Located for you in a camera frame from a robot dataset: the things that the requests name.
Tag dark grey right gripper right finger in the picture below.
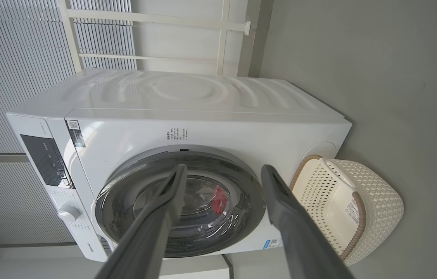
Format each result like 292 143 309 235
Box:
261 164 354 279

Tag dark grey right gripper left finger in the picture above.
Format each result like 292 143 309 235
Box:
94 164 188 279

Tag black washer door with glass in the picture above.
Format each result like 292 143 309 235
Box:
95 145 267 258

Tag red and white garment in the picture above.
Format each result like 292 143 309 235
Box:
211 186 230 214

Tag printed paper product label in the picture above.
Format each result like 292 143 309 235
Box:
344 200 361 224

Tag cream perforated laundry basket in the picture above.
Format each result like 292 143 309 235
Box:
290 155 404 266

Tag white front-load washing machine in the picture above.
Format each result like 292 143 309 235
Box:
6 68 352 262

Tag blue energy label sticker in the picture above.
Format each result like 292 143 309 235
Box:
262 238 284 251

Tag white metal rack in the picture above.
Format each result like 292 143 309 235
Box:
57 0 252 76

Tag white slatted window blinds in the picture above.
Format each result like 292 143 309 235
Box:
0 0 137 245

